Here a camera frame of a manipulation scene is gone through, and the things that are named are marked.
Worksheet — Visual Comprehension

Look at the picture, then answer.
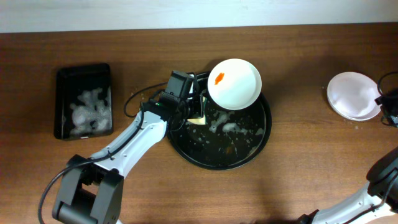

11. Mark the white plate top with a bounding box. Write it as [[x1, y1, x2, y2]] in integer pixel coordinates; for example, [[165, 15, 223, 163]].
[[207, 58, 262, 110]]

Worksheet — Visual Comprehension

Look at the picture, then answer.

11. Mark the black rectangular tray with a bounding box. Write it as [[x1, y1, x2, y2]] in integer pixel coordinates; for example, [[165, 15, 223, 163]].
[[53, 63, 113, 141]]

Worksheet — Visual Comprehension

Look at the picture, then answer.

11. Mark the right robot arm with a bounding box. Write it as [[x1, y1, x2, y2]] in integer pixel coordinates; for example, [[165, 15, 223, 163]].
[[297, 148, 397, 224]]

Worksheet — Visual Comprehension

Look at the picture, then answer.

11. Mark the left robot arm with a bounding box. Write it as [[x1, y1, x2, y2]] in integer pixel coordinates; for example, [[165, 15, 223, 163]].
[[52, 71, 200, 223]]

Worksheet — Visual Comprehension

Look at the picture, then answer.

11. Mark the round black tray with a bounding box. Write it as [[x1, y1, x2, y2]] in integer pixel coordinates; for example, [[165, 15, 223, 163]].
[[167, 72, 272, 170]]

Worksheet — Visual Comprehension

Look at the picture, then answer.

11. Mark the yellow sponge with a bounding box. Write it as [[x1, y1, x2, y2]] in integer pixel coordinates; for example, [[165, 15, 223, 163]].
[[187, 96, 207, 125]]

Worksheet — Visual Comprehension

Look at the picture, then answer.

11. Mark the pinkish white plate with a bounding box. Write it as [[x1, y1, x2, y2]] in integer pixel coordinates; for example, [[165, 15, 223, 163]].
[[326, 72, 380, 117]]

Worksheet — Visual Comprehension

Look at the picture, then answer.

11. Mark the light blue-grey plate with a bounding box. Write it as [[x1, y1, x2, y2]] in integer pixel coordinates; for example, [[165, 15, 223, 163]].
[[331, 106, 381, 121]]

